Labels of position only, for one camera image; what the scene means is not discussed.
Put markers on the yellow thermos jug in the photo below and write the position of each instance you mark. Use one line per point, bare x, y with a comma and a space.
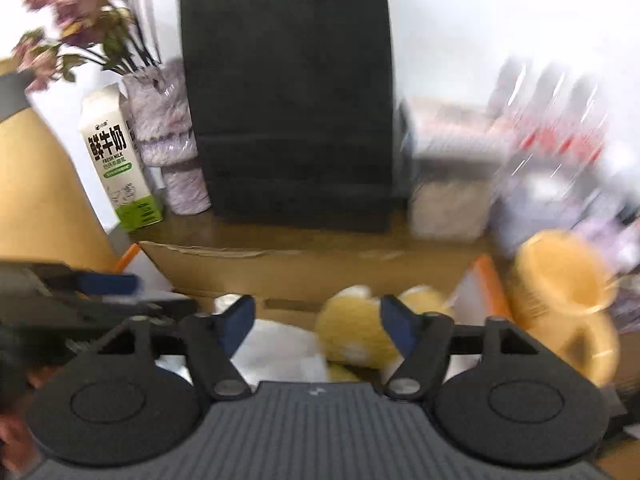
40, 195

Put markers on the white labelled box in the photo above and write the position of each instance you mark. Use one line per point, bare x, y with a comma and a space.
450, 125

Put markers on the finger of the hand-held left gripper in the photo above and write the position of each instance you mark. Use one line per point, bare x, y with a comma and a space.
107, 284
165, 307

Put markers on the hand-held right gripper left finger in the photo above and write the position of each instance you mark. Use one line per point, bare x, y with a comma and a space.
240, 320

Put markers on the black paper bag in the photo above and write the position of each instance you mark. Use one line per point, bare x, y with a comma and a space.
285, 110

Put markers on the white green milk carton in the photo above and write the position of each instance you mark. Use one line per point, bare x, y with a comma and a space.
120, 170

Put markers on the yellow white plush toy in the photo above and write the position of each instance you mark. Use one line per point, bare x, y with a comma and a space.
350, 330

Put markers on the red label water bottle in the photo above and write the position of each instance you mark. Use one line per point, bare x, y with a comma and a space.
510, 105
552, 115

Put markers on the pink wrapped vase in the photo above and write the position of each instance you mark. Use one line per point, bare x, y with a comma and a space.
160, 110

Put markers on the clear plastic container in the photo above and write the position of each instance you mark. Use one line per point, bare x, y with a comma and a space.
450, 205

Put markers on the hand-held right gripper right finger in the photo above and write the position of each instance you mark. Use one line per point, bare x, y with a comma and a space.
397, 322

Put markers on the cardboard box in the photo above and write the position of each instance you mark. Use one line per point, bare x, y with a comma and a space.
300, 265

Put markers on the dried pink flower bouquet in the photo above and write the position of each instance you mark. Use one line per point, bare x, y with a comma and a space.
85, 5

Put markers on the white paper sheet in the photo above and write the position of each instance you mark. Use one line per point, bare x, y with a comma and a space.
280, 350

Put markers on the yellow mug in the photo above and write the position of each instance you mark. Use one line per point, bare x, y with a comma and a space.
555, 285

